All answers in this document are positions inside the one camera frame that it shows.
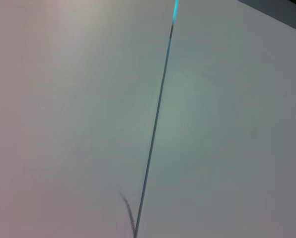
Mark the thin dark curved strand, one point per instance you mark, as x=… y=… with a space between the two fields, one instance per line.
x=128 y=210

